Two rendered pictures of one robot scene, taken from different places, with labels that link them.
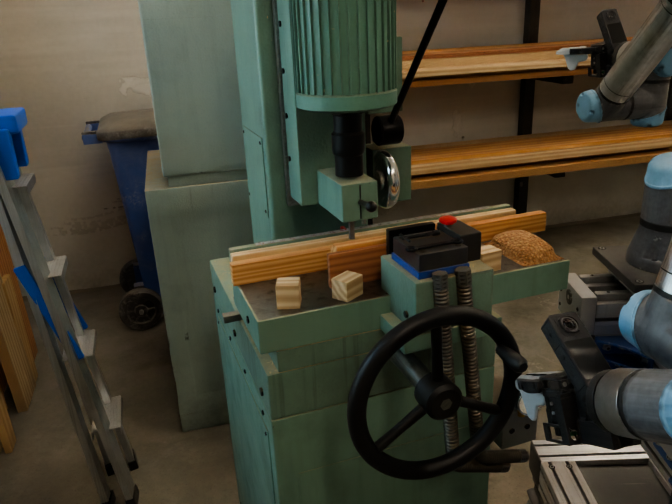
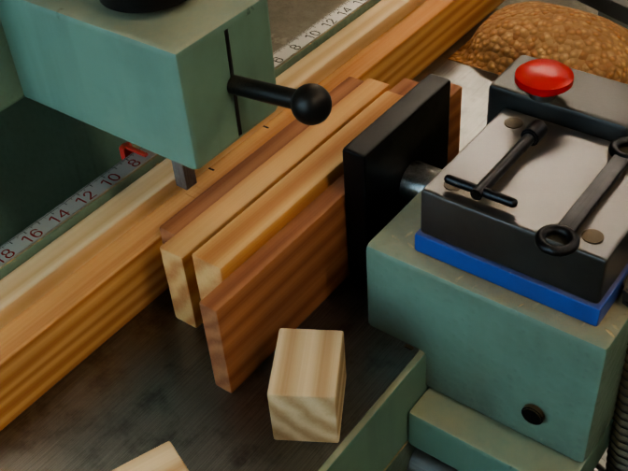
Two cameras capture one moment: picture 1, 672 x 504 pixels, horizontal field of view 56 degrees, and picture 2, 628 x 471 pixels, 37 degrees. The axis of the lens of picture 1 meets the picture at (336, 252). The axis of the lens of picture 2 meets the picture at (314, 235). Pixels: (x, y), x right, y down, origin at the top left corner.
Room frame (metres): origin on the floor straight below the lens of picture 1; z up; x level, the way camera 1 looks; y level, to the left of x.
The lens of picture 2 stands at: (0.71, 0.13, 1.28)
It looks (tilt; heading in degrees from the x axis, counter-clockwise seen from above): 41 degrees down; 329
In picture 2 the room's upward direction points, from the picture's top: 5 degrees counter-clockwise
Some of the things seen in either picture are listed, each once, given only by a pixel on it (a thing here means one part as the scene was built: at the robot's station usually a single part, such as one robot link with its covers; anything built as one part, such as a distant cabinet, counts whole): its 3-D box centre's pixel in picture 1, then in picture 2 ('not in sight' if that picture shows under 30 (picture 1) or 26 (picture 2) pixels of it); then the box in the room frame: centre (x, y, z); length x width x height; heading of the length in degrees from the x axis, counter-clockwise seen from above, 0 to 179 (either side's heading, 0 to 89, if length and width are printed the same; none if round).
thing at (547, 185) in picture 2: (439, 245); (556, 170); (0.96, -0.17, 0.99); 0.13 x 0.11 x 0.06; 109
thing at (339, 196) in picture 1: (347, 196); (141, 59); (1.14, -0.03, 1.03); 0.14 x 0.07 x 0.09; 19
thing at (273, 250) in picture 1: (383, 241); (244, 147); (1.16, -0.09, 0.93); 0.60 x 0.02 x 0.05; 109
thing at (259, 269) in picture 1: (400, 245); (293, 141); (1.15, -0.13, 0.92); 0.67 x 0.02 x 0.04; 109
